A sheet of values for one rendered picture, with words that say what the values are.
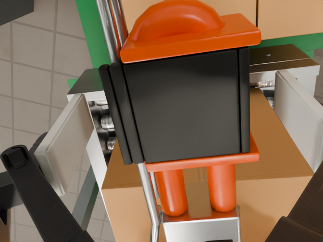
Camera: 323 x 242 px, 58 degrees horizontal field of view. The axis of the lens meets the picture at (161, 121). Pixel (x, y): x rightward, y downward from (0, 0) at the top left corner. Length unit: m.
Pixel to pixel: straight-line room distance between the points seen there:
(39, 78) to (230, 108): 1.48
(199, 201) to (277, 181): 0.34
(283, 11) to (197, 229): 0.71
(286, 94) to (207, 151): 0.06
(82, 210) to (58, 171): 1.15
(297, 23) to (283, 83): 0.71
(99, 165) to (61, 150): 0.85
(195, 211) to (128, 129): 0.10
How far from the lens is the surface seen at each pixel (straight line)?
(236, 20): 0.18
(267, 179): 0.58
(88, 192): 1.38
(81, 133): 0.20
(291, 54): 0.97
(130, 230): 0.66
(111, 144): 1.01
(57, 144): 0.16
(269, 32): 0.88
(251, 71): 0.84
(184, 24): 0.17
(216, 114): 0.17
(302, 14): 0.90
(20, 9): 1.39
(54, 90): 1.61
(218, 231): 0.25
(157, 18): 0.17
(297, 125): 0.18
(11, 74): 1.67
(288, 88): 0.18
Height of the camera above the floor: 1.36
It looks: 60 degrees down
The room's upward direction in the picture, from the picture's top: 176 degrees counter-clockwise
